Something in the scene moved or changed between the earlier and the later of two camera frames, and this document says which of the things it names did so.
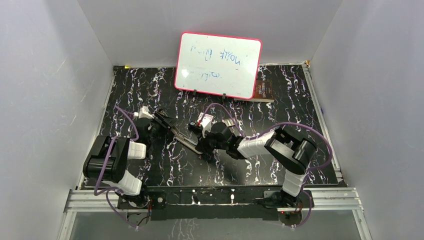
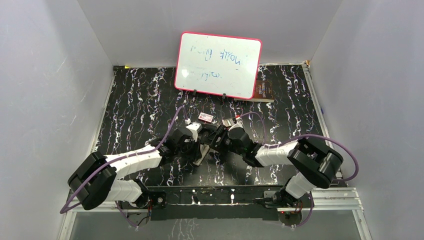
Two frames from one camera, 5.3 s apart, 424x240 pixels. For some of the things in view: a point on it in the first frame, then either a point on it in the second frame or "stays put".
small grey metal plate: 229,122 stays put
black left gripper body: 158,129 -> 190,151
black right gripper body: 209,144 stays put
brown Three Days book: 263,92 stays put
